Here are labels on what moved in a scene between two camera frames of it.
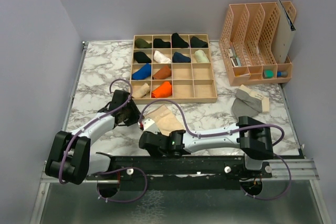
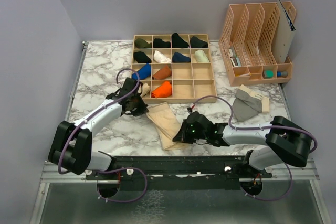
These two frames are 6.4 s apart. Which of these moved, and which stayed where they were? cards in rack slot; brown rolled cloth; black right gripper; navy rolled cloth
Moved: black right gripper
Stayed: cards in rack slot; brown rolled cloth; navy rolled cloth
